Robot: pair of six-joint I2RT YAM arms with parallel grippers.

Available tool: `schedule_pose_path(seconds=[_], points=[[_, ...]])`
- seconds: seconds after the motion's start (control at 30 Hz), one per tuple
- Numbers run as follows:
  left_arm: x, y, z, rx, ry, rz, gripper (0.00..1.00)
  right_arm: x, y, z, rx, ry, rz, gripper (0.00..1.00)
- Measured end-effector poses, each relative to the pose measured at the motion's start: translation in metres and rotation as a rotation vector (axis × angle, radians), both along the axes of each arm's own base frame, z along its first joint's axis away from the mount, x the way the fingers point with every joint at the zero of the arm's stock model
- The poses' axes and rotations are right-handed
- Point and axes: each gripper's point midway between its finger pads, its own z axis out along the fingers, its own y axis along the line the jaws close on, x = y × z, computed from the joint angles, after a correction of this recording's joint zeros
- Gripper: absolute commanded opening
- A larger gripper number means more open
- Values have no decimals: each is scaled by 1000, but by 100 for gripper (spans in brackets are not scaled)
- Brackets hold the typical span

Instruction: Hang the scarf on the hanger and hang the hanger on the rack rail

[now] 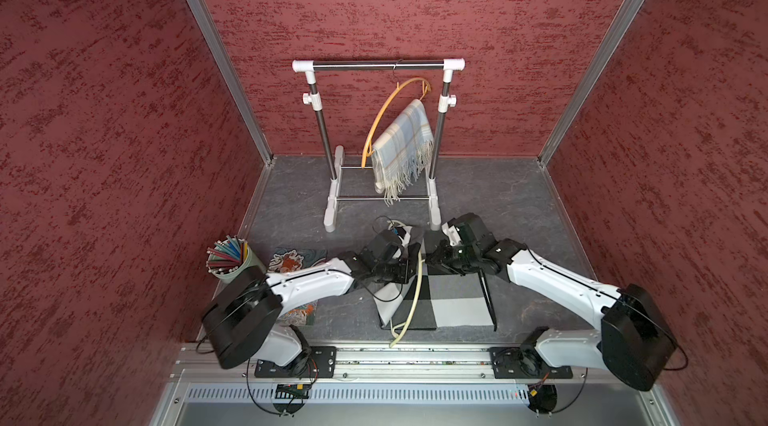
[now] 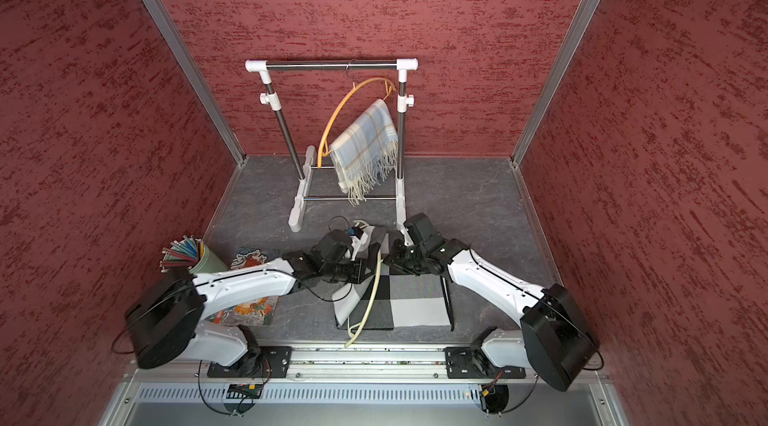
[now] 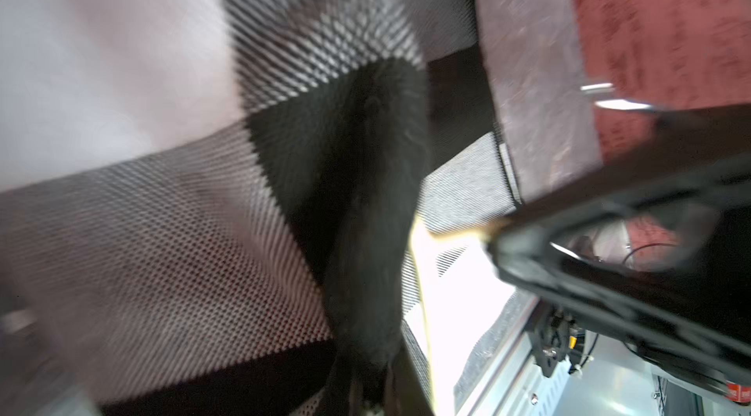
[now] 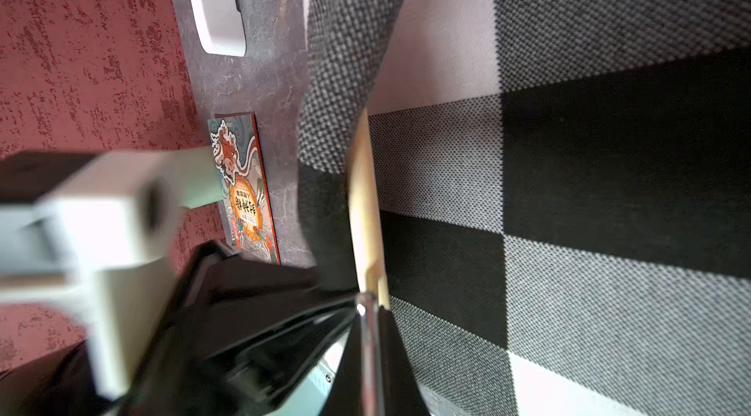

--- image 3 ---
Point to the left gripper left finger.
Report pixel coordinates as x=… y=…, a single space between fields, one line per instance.
x=340 y=395

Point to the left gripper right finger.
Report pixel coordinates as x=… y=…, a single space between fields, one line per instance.
x=403 y=394

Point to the grey black checkered mat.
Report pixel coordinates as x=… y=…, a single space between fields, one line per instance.
x=205 y=202

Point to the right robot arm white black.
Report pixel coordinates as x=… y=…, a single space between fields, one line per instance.
x=653 y=249

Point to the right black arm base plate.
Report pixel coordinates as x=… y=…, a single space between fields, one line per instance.
x=555 y=338

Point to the aluminium front rail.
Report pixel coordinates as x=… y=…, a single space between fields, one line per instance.
x=502 y=378

